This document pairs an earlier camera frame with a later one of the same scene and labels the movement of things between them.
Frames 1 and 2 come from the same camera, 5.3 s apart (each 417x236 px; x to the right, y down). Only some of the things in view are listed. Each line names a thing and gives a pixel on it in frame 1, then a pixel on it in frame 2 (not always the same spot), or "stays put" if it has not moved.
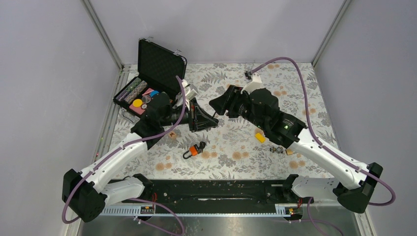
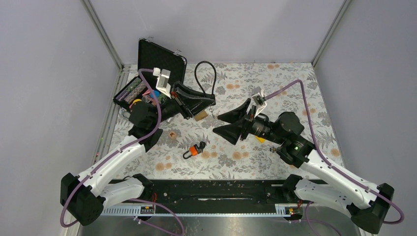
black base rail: x=247 y=197 stays put
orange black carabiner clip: x=194 y=150 stays put
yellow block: x=260 y=137 stays put
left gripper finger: x=205 y=113 -> x=178 y=84
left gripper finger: x=204 y=125 -> x=196 y=105
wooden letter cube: x=172 y=134 stays put
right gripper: x=219 y=104 -> x=232 y=132
